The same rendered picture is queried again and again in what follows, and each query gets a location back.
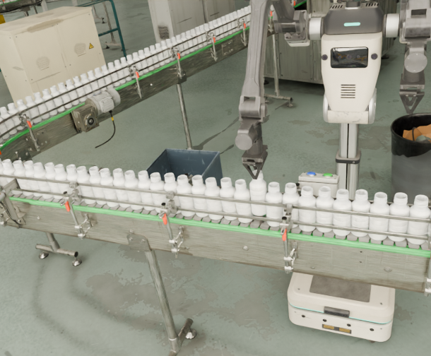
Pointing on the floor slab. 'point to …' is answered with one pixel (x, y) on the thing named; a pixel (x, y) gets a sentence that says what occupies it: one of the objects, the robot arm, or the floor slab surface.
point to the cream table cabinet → (46, 49)
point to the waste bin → (422, 157)
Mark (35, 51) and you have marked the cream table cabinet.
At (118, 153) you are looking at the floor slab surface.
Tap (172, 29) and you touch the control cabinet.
